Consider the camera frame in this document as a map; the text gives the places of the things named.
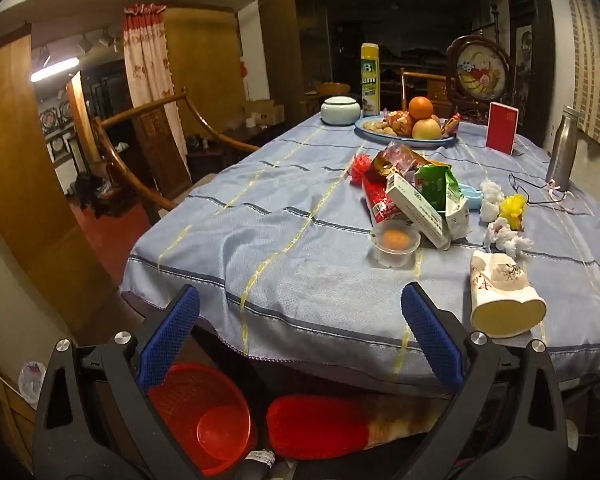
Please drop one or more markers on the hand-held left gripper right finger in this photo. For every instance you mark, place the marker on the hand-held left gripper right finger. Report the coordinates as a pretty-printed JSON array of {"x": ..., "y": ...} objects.
[{"x": 432, "y": 335}]

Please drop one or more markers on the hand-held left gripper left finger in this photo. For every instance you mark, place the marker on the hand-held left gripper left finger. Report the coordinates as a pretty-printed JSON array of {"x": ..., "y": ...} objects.
[{"x": 172, "y": 335}]

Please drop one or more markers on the red plastic basket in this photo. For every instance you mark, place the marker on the red plastic basket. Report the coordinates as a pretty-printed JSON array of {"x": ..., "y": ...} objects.
[{"x": 205, "y": 410}]

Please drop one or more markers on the cream painted ceramic vase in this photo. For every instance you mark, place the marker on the cream painted ceramic vase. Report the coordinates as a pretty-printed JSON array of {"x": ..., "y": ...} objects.
[{"x": 505, "y": 292}]

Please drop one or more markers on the clear plastic cup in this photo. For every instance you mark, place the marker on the clear plastic cup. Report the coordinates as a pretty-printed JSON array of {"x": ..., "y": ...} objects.
[{"x": 395, "y": 245}]

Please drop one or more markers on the white green carton box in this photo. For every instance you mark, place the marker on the white green carton box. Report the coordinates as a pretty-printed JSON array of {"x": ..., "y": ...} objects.
[{"x": 415, "y": 207}]

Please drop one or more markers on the clear red plastic wrapper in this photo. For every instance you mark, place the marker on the clear red plastic wrapper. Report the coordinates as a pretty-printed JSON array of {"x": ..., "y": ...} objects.
[{"x": 380, "y": 202}]

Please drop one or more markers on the green snack bag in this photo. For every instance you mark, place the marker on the green snack bag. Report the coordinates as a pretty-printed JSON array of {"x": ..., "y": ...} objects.
[{"x": 442, "y": 190}]

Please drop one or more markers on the red ribbed plastic object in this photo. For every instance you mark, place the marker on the red ribbed plastic object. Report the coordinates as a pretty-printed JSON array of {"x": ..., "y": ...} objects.
[{"x": 315, "y": 425}]

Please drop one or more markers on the white plastic bag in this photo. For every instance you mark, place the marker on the white plastic bag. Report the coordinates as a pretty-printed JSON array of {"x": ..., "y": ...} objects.
[{"x": 30, "y": 382}]

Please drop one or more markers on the blue striped tablecloth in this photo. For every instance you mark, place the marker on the blue striped tablecloth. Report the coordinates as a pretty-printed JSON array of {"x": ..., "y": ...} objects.
[{"x": 280, "y": 220}]

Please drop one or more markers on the black eyeglasses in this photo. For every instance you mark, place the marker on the black eyeglasses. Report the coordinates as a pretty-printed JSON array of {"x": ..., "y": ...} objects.
[{"x": 517, "y": 185}]

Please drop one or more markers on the brown snack wrapper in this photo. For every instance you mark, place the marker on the brown snack wrapper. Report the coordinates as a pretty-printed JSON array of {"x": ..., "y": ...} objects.
[{"x": 397, "y": 160}]

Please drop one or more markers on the blue fruit plate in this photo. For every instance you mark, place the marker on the blue fruit plate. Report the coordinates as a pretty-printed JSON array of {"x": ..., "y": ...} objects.
[{"x": 405, "y": 139}]

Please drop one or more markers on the yellow red apple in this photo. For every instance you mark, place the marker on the yellow red apple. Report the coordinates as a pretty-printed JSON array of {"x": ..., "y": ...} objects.
[{"x": 426, "y": 129}]

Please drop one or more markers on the small yellow red candy packet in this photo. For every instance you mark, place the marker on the small yellow red candy packet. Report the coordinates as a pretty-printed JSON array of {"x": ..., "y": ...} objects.
[{"x": 452, "y": 122}]

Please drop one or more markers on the red packaged snack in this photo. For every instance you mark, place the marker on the red packaged snack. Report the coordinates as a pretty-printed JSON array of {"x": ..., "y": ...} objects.
[{"x": 397, "y": 122}]

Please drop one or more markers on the red card box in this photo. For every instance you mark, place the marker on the red card box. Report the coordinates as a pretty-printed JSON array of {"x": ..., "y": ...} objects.
[{"x": 502, "y": 127}]

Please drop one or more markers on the wooden door panel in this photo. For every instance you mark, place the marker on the wooden door panel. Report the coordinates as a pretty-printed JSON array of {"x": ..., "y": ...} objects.
[{"x": 25, "y": 170}]

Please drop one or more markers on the metal water bottle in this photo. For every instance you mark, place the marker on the metal water bottle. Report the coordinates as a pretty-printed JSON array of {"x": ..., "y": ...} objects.
[{"x": 562, "y": 150}]

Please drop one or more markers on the curved wooden armchair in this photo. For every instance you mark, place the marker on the curved wooden armchair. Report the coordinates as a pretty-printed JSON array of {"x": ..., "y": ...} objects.
[{"x": 145, "y": 110}]

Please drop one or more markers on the orange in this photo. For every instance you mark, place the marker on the orange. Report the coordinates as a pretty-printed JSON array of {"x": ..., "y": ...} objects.
[{"x": 420, "y": 108}]

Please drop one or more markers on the white ceramic lidded jar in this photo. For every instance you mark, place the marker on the white ceramic lidded jar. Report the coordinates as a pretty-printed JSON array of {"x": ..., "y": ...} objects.
[{"x": 337, "y": 110}]

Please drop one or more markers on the wooden chair with carved back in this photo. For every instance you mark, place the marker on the wooden chair with carved back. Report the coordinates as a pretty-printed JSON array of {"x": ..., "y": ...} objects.
[{"x": 425, "y": 85}]

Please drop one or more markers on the yellow green spray can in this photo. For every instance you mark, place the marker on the yellow green spray can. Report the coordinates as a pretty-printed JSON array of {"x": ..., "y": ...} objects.
[{"x": 370, "y": 80}]

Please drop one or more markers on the wooden bowl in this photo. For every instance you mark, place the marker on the wooden bowl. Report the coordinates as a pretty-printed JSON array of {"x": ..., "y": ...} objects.
[{"x": 332, "y": 89}]

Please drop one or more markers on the round embroidered table screen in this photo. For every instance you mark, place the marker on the round embroidered table screen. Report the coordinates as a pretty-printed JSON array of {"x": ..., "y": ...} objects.
[{"x": 480, "y": 72}]

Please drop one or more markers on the white red patterned curtain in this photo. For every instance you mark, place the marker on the white red patterned curtain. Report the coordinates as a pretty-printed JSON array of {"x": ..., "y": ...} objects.
[{"x": 147, "y": 60}]

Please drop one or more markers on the fluorescent ceiling lamp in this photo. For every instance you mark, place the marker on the fluorescent ceiling lamp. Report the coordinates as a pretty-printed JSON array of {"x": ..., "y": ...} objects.
[{"x": 55, "y": 69}]

